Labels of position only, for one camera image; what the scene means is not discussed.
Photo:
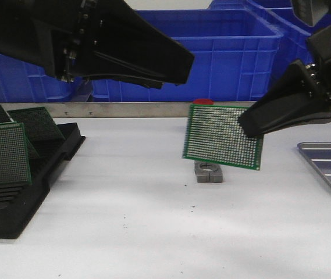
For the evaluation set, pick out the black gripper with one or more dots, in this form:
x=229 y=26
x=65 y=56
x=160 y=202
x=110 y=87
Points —
x=297 y=98
x=48 y=34

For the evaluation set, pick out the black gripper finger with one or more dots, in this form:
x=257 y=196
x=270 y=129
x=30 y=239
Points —
x=147 y=79
x=123 y=39

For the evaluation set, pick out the green perforated board front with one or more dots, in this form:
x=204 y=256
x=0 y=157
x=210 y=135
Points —
x=213 y=135

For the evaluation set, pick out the green perforated board rear right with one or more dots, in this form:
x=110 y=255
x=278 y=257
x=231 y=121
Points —
x=38 y=124

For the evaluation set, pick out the green perforated board middle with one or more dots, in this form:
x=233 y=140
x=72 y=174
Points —
x=14 y=155

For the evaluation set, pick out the black slotted board rack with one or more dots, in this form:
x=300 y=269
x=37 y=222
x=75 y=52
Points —
x=19 y=203

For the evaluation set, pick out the blue right plastic crate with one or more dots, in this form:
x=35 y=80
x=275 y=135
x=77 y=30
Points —
x=292 y=45

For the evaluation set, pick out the blue plastic crate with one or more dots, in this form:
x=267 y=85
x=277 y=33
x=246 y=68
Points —
x=234 y=52
x=25 y=82
x=292 y=45

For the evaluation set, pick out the red emergency stop button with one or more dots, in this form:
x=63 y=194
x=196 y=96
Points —
x=203 y=101

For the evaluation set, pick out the blue left plastic crate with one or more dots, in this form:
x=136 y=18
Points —
x=25 y=82

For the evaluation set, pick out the blue centre plastic crate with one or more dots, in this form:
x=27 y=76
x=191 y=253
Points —
x=234 y=52

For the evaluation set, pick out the blue rear right crate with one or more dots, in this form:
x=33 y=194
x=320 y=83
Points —
x=259 y=4

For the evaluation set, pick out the grey split clamp block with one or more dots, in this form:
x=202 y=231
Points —
x=207 y=172

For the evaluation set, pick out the steel table edge rail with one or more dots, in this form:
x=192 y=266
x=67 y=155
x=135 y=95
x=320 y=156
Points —
x=108 y=109

